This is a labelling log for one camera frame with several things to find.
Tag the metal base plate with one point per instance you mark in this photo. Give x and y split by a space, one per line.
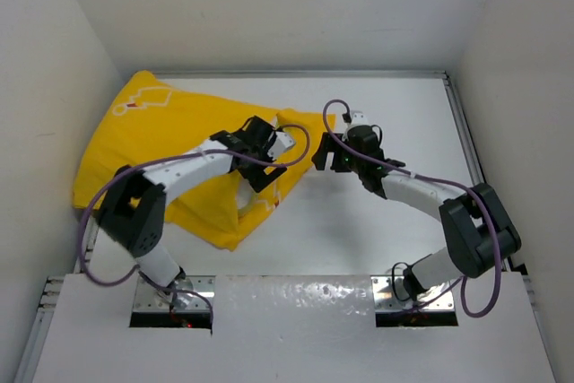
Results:
391 298
191 294

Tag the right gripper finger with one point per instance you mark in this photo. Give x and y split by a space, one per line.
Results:
320 156
339 161

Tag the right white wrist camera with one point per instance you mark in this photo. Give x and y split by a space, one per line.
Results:
354 118

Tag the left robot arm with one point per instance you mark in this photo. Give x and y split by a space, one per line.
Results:
133 210

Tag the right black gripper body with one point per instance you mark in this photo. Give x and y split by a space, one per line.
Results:
356 163

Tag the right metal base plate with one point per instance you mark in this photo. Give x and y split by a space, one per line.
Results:
391 298

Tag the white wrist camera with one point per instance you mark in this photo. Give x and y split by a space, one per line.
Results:
354 118
279 143

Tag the aluminium table frame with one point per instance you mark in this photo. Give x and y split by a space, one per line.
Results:
297 300

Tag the cream pillow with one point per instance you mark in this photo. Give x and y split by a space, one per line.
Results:
249 199

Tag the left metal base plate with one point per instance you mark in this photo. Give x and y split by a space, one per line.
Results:
191 294

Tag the yellow pillowcase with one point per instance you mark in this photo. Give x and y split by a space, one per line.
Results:
149 120

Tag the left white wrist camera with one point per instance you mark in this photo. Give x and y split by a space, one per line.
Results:
279 143

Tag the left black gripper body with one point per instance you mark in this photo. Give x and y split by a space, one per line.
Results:
260 152

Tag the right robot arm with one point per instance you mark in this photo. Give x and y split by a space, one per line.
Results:
477 228

